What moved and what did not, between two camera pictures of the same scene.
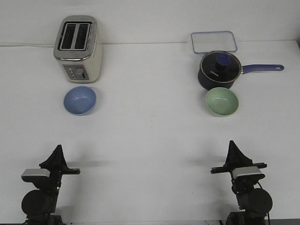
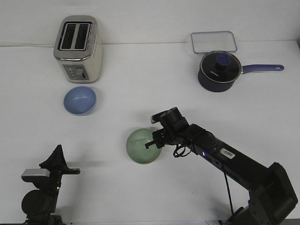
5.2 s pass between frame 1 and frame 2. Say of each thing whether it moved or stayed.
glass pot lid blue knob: stayed
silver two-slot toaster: stayed
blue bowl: stayed
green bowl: moved
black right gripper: moved
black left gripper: stayed
